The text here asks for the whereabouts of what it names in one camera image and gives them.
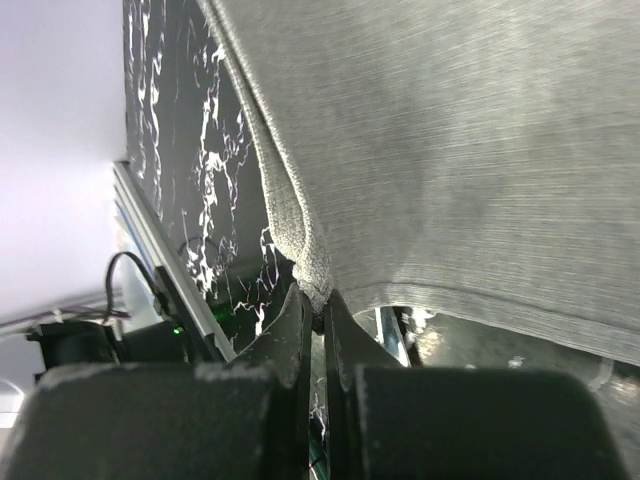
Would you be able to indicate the grey cloth napkin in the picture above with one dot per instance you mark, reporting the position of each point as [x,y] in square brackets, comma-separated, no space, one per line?
[475,158]

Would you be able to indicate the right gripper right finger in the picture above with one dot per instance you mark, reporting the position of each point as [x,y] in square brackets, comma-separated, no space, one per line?
[388,421]

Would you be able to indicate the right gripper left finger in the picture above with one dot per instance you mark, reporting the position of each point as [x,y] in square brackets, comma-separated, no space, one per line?
[246,419]

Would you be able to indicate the black marbled table mat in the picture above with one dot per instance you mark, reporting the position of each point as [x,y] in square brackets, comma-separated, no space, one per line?
[192,154]

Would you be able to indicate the pink-handled table knife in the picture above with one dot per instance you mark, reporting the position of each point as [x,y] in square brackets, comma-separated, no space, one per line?
[389,335]

